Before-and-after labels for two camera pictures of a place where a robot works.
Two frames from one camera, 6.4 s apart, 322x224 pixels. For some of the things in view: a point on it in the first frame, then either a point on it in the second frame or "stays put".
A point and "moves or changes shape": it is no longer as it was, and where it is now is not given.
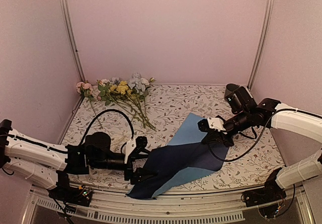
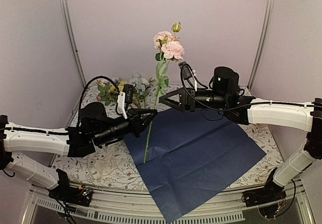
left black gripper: (134, 177) to (137, 124)
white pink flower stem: (105, 94) stays put
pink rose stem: (85, 88) to (170, 50)
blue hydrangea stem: (139, 86) stays put
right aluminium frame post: (267, 27) stays put
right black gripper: (214, 136) to (186, 102)
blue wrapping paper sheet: (185, 158) moves or changes shape
